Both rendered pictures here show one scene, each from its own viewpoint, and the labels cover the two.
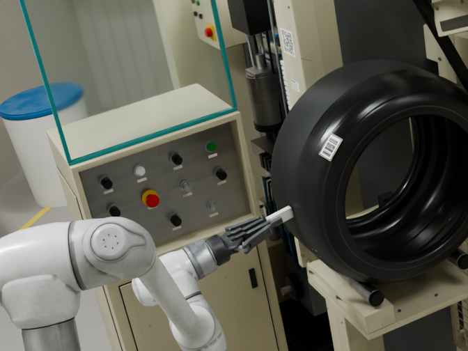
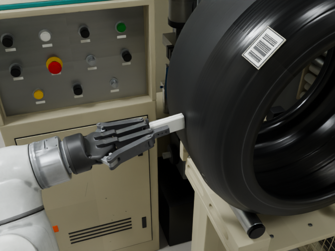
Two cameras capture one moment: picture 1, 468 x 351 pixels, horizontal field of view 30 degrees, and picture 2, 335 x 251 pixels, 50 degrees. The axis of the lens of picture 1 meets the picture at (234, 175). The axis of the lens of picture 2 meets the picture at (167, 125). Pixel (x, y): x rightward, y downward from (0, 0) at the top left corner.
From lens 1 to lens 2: 1.54 m
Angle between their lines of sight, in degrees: 11
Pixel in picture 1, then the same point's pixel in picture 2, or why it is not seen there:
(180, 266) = (14, 173)
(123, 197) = (27, 58)
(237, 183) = (141, 67)
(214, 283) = not seen: hidden behind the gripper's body
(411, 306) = (284, 232)
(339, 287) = (215, 196)
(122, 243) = not seen: outside the picture
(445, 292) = (319, 223)
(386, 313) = (261, 244)
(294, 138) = (209, 27)
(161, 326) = not seen: hidden behind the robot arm
